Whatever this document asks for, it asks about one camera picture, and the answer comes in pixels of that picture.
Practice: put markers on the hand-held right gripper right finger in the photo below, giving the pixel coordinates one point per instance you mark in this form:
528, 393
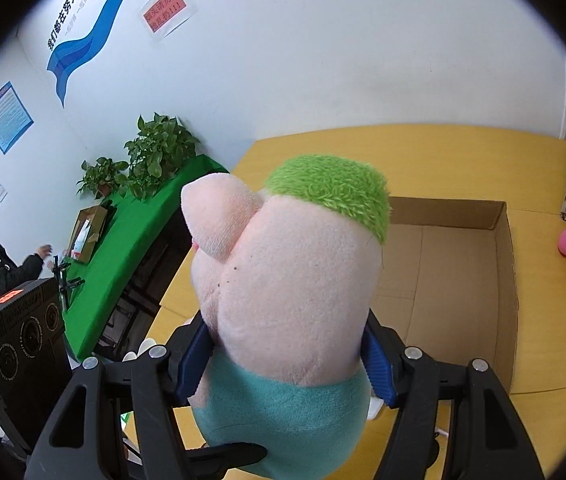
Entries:
379, 367

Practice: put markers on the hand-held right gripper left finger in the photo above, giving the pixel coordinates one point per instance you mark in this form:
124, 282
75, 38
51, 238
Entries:
192, 365

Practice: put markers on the large cardboard box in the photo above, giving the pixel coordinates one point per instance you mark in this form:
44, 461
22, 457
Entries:
453, 270

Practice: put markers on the pink plush pig toy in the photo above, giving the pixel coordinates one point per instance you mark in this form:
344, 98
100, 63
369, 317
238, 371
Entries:
288, 285

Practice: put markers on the black tripod stand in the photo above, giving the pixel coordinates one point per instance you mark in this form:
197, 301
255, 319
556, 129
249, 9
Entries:
63, 280

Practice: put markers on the green cloth covered table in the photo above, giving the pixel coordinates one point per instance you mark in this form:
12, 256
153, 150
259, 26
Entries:
123, 250

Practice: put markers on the small open cardboard box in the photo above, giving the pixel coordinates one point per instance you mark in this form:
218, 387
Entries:
90, 232

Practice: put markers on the small potted green plant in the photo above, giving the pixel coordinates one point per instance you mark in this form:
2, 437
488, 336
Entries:
100, 175

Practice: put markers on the large potted green plant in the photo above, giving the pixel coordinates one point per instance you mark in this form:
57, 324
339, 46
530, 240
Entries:
160, 155

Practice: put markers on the blue framed wall poster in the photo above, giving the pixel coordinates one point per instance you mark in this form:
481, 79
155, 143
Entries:
5, 117

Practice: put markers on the blue wave wall decal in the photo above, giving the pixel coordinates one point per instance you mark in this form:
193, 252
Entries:
88, 42

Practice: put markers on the red paper wall notice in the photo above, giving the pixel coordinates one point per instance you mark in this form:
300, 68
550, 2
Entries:
169, 10

